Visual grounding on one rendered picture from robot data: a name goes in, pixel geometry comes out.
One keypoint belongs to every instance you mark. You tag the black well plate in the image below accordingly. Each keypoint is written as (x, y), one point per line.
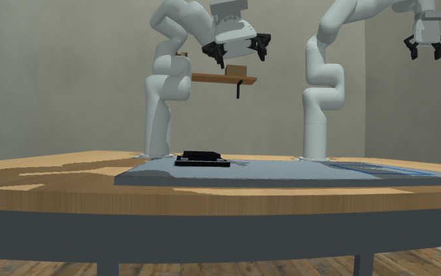
(201, 155)

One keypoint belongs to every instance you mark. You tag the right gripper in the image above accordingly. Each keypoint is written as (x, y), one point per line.
(241, 34)

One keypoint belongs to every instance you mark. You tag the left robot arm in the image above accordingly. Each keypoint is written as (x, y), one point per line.
(318, 72)

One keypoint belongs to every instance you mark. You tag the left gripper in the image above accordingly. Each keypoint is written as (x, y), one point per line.
(424, 34)

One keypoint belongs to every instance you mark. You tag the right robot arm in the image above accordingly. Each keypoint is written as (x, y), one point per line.
(172, 73)

